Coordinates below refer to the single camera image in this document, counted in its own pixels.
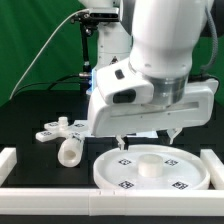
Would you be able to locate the black cable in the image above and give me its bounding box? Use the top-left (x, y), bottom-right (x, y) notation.
top-left (11, 73), bottom-right (92, 98)

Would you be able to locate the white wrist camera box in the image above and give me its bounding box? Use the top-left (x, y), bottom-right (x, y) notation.
top-left (96, 59), bottom-right (154, 105)

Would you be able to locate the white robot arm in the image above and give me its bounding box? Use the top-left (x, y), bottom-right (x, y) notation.
top-left (88, 0), bottom-right (218, 140)

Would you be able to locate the white round table top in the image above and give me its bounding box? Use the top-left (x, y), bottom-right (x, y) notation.
top-left (93, 144), bottom-right (210, 190)

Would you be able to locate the white marker tag sheet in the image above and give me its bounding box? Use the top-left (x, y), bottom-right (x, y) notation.
top-left (69, 120), bottom-right (158, 139)

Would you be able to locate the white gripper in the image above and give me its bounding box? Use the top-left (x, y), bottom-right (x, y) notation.
top-left (88, 79), bottom-right (218, 149)

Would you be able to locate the white cross-shaped table base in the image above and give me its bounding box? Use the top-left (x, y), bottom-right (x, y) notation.
top-left (34, 116), bottom-right (88, 144)

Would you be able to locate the white U-shaped fence frame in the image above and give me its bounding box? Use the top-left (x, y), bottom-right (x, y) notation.
top-left (0, 149), bottom-right (224, 216)

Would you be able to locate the white camera cable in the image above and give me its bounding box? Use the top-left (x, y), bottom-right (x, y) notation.
top-left (9, 8), bottom-right (90, 100)

